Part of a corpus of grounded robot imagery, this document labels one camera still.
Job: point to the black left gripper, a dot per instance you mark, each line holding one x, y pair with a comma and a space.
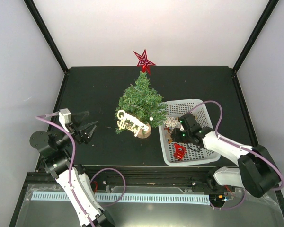
77, 135

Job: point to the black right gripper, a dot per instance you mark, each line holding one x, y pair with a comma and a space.
175, 137

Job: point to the white perforated plastic basket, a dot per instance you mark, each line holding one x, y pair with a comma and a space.
194, 155

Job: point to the white string lights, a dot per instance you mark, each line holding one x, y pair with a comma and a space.
140, 105

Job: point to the gold merry christmas sign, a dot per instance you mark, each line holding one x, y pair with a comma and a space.
125, 121

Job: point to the small green christmas tree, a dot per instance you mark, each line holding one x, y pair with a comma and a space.
142, 85

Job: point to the red star ornament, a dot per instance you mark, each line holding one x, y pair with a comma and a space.
144, 62

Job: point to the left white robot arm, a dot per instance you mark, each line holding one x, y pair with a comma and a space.
57, 151

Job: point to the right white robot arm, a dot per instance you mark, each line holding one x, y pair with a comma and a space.
258, 172

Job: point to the white snowflake ornament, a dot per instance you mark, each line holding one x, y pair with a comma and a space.
172, 122

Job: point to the red reindeer ornament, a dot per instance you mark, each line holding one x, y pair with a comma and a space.
180, 150

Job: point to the red gift box ornament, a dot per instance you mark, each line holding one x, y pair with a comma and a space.
178, 156

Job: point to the right circuit board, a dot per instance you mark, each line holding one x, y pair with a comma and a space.
221, 197

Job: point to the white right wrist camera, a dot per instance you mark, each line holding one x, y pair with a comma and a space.
188, 121

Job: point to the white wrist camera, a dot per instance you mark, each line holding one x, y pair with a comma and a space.
188, 121
64, 118

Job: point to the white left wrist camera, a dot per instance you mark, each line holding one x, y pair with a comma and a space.
64, 118

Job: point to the white slotted cable duct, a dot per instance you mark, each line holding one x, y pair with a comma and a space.
129, 198

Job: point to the left black frame post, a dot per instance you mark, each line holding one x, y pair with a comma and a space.
46, 33

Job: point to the black frame post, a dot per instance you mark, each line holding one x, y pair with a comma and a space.
46, 33
268, 10

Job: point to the right black frame post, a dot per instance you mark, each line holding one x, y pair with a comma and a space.
268, 10

